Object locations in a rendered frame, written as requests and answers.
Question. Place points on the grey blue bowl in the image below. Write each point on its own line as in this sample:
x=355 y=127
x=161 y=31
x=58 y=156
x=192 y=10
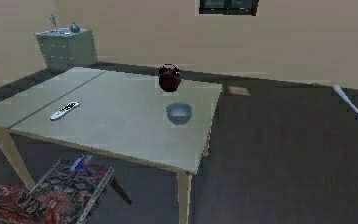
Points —
x=178 y=112

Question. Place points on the pale green wooden table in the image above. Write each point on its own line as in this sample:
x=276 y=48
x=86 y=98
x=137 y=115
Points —
x=120 y=126

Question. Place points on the small tan flat box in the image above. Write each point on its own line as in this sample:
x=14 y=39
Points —
x=239 y=90

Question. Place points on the shiny rainbow disc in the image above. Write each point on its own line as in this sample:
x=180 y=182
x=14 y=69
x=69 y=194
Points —
x=82 y=162

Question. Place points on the white remote control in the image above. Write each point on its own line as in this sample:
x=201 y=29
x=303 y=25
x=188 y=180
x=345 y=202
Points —
x=64 y=110

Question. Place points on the pale green chest of drawers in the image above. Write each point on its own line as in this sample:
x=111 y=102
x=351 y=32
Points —
x=67 y=50

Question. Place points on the dark blue round vase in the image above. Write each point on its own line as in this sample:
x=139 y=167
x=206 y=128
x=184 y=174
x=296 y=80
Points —
x=74 y=28

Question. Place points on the red patterned chair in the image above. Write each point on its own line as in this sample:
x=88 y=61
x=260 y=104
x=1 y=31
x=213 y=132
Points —
x=53 y=193

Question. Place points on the small grey statuette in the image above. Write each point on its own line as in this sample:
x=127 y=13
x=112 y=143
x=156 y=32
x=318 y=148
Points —
x=54 y=21

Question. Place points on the silver baseball bat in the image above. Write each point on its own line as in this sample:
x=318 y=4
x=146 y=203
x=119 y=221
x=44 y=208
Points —
x=347 y=101

